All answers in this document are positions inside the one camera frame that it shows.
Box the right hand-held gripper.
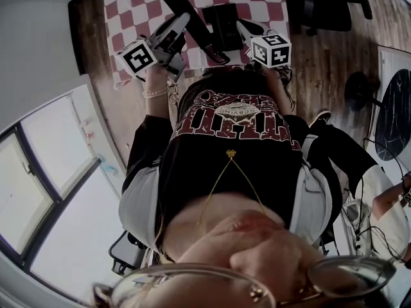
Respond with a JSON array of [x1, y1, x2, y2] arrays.
[[236, 19, 293, 69]]

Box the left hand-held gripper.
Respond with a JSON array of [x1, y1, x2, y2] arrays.
[[116, 12, 194, 77]]

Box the black telephone base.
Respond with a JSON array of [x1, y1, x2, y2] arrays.
[[201, 3, 245, 53]]

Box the person's right forearm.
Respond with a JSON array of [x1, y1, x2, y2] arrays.
[[261, 65, 290, 108]]

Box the person's left forearm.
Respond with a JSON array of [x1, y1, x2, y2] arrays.
[[143, 65, 176, 119]]

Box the another person's forearm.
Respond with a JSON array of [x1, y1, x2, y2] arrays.
[[372, 175, 411, 219]]

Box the black round table base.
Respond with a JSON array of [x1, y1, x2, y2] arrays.
[[344, 71, 383, 111]]

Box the dark wooden board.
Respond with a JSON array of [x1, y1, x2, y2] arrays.
[[67, 0, 109, 76]]

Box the black office chair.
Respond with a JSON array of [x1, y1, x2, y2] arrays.
[[284, 0, 374, 37]]

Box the person's black shoe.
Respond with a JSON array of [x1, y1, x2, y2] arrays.
[[308, 109, 332, 128]]

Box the black and white jacket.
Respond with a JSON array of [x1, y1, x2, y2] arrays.
[[118, 114, 402, 262]]

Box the white slatted panel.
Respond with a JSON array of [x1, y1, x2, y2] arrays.
[[378, 45, 411, 86]]

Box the black printed t-shirt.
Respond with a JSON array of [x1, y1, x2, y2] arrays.
[[157, 67, 304, 262]]

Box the black marble round table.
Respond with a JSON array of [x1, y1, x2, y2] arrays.
[[374, 68, 411, 162]]

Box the grey seat chair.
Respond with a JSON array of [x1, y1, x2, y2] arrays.
[[108, 229, 152, 277]]

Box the person's face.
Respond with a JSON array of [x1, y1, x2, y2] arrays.
[[160, 194, 322, 303]]

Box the pearl chain bracelet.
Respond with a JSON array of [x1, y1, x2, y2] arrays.
[[142, 87, 170, 100]]

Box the metal key ring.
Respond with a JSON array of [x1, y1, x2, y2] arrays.
[[166, 80, 180, 106]]

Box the gold necklace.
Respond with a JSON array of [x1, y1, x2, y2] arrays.
[[195, 149, 267, 228]]

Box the black frame window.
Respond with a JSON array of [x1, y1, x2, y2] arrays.
[[0, 85, 104, 266]]

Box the black cable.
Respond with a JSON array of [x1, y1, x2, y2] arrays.
[[362, 138, 411, 264]]

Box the clear frame eyeglasses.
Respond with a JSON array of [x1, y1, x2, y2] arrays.
[[92, 255, 398, 308]]

